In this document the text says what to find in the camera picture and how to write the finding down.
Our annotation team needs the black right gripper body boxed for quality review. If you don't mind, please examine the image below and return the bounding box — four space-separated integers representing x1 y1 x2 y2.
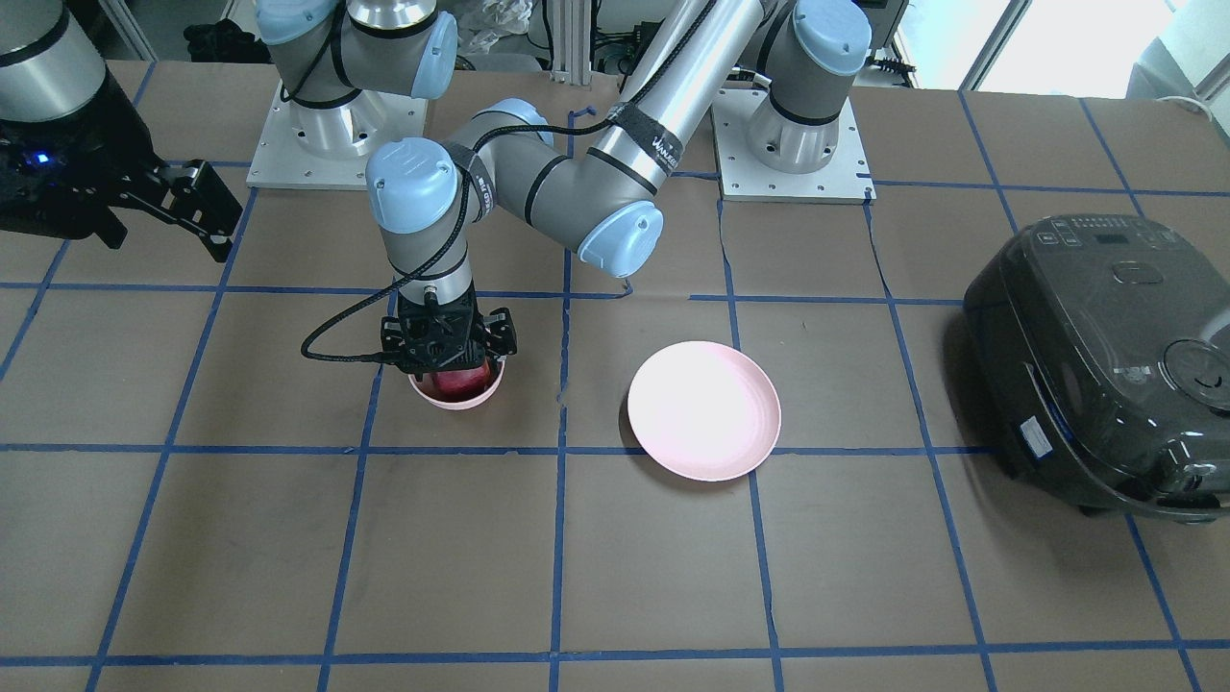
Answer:
1 74 244 240

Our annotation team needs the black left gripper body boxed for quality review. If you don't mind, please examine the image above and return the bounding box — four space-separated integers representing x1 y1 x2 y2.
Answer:
381 288 518 376

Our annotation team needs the red apple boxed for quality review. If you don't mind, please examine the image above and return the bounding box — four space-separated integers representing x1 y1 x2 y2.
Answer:
426 364 491 399

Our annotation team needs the small pink bowl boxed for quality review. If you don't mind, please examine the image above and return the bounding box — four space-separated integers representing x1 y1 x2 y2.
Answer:
407 358 504 411

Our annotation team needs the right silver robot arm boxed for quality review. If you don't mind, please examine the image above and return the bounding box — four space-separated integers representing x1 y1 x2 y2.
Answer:
1 1 458 263

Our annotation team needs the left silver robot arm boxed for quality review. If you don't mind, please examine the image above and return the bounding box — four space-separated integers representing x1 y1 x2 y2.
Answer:
363 1 873 376

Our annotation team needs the pink plate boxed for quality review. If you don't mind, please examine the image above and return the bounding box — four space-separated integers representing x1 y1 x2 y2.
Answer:
627 340 782 482

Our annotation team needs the dark grey rice cooker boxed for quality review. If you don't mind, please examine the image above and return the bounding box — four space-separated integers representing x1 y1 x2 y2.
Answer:
963 213 1229 524

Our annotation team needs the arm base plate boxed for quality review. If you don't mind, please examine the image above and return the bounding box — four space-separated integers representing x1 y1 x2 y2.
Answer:
246 86 431 191
711 88 877 205

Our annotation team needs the aluminium frame post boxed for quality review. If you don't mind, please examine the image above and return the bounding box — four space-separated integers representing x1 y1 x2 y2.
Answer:
542 1 597 88

